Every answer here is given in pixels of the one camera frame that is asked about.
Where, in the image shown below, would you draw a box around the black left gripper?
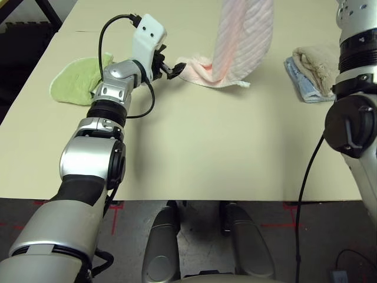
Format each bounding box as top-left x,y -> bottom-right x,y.
151,44 -> 187,81

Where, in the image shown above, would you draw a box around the pink terry towel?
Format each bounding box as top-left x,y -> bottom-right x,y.
176,0 -> 275,89

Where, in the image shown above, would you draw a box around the green terry towel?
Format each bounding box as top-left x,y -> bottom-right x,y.
49,52 -> 115,107

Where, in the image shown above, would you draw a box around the light blue terry towel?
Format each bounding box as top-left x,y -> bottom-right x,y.
284,57 -> 336,104

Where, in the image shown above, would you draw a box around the beige terry towel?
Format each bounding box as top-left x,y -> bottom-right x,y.
292,43 -> 341,97

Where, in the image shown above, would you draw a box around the black foam floor mats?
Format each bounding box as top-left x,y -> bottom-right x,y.
0,20 -> 57,119

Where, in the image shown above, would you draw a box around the grey robot left leg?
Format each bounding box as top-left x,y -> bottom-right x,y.
141,200 -> 181,283

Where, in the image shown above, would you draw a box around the grey robot leg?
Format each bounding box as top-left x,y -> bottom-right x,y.
220,201 -> 276,281
141,200 -> 181,283

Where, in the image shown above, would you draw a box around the grey robot right leg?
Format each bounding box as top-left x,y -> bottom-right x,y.
220,201 -> 276,281

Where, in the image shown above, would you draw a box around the beige robot torso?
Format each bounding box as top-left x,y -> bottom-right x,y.
176,272 -> 245,283

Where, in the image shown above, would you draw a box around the grey power adapter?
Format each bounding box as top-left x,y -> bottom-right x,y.
330,269 -> 350,283

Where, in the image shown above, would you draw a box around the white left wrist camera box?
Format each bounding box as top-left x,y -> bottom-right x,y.
131,14 -> 168,83

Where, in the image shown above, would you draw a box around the black left wrist camera cable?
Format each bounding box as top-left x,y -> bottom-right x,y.
98,14 -> 156,120

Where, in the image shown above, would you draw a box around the side table with black frame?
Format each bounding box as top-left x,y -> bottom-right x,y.
0,0 -> 63,30

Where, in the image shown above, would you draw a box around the thin black floor cable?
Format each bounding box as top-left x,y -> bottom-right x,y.
335,249 -> 369,274

